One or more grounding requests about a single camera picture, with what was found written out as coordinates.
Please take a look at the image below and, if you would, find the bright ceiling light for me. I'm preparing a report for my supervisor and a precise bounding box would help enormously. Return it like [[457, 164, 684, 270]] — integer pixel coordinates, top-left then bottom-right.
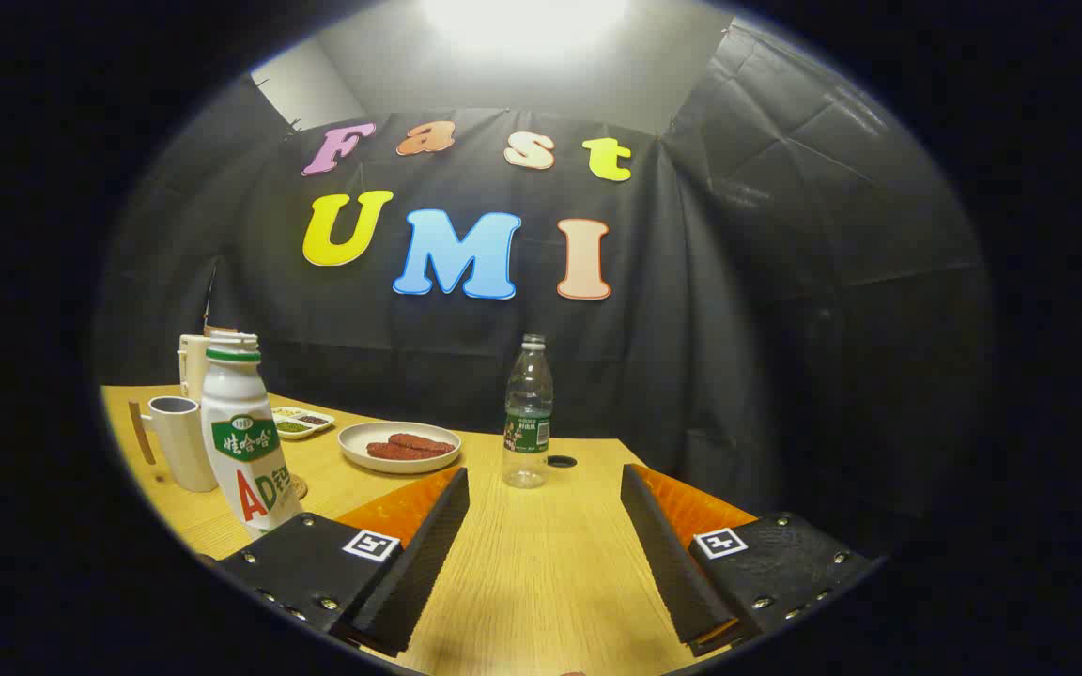
[[419, 0, 634, 59]]

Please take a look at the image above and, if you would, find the white divided dish with beans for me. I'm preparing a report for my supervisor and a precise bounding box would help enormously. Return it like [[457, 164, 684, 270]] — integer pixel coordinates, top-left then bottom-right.
[[270, 406, 336, 440]]

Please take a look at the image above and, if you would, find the cream toaster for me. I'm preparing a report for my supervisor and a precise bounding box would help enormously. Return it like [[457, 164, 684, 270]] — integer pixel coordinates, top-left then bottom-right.
[[178, 329, 241, 405]]

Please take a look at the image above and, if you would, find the white cup with wooden handle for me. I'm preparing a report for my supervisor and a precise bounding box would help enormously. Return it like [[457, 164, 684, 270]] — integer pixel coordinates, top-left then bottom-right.
[[128, 395, 221, 494]]

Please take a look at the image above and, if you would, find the white juice bottle green label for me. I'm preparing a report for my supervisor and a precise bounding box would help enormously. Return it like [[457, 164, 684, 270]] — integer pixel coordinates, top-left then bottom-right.
[[200, 332, 305, 542]]

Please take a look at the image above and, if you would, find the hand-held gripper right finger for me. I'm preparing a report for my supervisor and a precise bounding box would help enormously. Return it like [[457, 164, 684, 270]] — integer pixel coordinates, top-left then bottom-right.
[[619, 463, 882, 658]]

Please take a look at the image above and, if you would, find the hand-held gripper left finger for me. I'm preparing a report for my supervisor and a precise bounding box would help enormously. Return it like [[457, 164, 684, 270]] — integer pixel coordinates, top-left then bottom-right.
[[215, 466, 471, 658]]

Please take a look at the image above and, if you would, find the white round plate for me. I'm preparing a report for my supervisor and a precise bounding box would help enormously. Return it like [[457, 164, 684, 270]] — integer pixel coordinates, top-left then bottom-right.
[[338, 421, 463, 475]]

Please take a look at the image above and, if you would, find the clear plastic water bottle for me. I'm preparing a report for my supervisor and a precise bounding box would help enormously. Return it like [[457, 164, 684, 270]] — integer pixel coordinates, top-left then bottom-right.
[[502, 333, 555, 490]]

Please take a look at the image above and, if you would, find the wooden table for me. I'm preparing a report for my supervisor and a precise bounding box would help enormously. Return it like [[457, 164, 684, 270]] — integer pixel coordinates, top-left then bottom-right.
[[100, 383, 769, 676]]

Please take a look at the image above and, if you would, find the red sausage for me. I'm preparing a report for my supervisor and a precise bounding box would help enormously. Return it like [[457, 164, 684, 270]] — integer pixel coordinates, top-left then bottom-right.
[[366, 441, 441, 462], [387, 433, 457, 456]]

